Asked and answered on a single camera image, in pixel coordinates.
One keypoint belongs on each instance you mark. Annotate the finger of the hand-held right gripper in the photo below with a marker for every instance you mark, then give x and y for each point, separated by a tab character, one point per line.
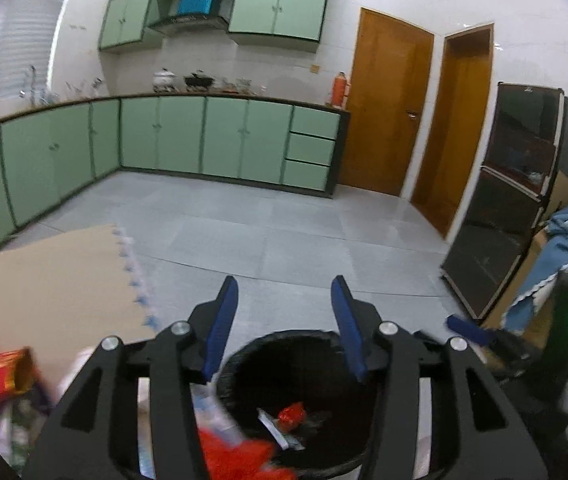
464	328

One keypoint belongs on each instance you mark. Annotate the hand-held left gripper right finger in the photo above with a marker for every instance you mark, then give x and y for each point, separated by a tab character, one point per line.
346	330

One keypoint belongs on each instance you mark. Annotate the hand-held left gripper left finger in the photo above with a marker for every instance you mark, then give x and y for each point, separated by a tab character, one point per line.
221	330

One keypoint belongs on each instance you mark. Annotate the black trash bin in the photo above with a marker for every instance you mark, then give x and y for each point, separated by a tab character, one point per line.
264	370

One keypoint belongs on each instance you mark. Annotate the clear plastic wrapper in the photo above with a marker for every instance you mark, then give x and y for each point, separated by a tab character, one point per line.
210	405

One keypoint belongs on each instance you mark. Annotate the red candy wrapper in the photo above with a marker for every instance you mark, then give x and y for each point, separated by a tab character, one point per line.
291	414

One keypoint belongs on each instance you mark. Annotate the cardboard box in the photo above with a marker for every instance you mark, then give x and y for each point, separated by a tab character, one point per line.
540	252

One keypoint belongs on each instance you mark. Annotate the white silver wrapper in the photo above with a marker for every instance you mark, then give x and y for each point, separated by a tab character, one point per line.
275	431

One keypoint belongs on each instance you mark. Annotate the orange foam net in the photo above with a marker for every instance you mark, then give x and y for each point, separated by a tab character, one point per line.
229	455

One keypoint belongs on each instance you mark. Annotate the black glass-door refrigerator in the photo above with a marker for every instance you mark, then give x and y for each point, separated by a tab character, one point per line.
504	185

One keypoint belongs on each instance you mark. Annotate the white crumpled paper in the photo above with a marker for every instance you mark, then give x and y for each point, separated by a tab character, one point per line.
73	367

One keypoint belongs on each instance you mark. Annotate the open wooden door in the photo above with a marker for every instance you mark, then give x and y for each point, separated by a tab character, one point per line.
459	135

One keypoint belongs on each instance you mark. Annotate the green base cabinets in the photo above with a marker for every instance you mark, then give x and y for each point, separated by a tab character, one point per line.
179	135

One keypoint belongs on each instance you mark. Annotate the closed wooden door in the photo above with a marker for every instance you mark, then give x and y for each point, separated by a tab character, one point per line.
384	110

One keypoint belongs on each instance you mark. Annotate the red thermos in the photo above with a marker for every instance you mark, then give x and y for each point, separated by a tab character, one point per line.
340	90

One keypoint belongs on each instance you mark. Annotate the black wok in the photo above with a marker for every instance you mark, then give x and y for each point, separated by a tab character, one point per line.
198	81

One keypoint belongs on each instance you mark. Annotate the range hood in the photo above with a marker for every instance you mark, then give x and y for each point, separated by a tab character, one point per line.
189	22

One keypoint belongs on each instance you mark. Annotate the metal faucet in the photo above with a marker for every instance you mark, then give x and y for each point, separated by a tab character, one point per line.
31	82

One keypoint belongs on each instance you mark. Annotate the blue box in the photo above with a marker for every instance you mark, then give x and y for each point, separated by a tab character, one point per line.
195	1

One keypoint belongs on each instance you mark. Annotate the white window blind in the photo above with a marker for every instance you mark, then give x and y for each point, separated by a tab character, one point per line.
9	45

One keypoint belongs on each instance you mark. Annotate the green wall cabinets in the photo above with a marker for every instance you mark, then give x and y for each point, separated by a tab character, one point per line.
274	5

